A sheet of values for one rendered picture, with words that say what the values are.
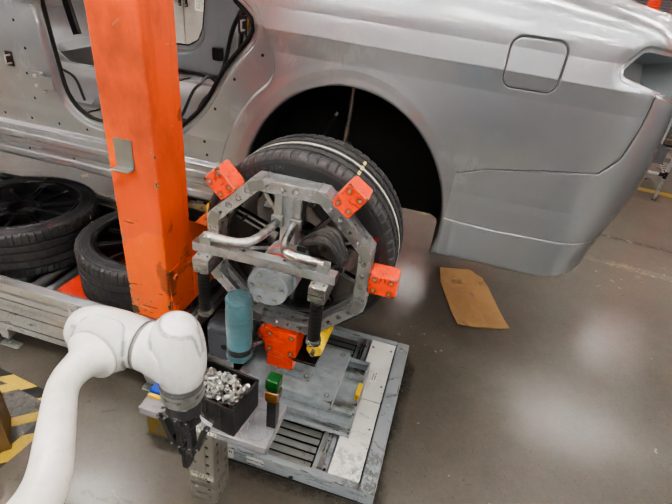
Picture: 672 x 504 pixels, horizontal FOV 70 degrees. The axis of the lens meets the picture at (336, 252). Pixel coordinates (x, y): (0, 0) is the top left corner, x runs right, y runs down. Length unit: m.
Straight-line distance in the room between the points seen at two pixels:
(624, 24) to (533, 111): 0.32
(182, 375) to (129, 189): 0.78
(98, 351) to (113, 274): 1.18
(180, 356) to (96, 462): 1.24
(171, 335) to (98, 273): 1.30
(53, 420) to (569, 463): 1.98
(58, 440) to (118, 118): 0.94
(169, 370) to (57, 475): 0.26
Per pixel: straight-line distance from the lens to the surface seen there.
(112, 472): 2.12
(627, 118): 1.77
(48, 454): 0.85
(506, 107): 1.70
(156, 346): 0.96
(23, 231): 2.57
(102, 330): 1.02
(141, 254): 1.72
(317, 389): 1.99
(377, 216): 1.46
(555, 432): 2.47
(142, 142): 1.51
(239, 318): 1.58
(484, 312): 2.96
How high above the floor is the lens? 1.70
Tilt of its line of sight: 32 degrees down
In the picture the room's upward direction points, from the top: 7 degrees clockwise
